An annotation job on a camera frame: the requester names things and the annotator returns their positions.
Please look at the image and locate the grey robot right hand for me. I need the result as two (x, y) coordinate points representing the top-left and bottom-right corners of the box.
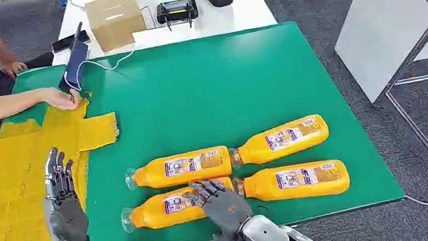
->
(182, 173), (258, 241)

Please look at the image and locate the person's left hand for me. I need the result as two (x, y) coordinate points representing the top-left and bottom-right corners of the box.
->
(0, 58), (29, 80)

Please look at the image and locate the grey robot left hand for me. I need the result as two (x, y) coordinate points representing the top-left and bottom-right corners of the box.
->
(37, 144), (92, 241)

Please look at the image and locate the person's right hand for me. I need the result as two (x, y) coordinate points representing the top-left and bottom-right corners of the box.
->
(39, 82), (84, 116)

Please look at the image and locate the orange drink bottle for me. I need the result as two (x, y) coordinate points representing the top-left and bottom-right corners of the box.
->
(232, 156), (353, 210)
(116, 175), (239, 235)
(122, 144), (235, 194)
(225, 113), (334, 170)

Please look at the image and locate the dark blue tablet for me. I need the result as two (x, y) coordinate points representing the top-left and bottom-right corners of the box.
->
(56, 21), (96, 93)

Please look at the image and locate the black phone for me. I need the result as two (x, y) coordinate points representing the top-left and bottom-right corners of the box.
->
(49, 28), (92, 54)

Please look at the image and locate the yellow sheet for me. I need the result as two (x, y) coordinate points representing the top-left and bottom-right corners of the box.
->
(0, 94), (136, 241)

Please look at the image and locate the brown cardboard box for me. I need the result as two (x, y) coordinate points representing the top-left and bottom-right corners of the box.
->
(84, 0), (150, 56)

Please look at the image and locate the green mat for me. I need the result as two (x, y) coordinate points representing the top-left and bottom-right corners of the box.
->
(0, 9), (410, 241)

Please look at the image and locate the black handheld controller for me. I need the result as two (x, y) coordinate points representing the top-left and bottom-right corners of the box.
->
(154, 0), (201, 34)

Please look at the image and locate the thin black cable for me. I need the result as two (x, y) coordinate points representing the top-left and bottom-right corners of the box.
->
(139, 4), (159, 32)

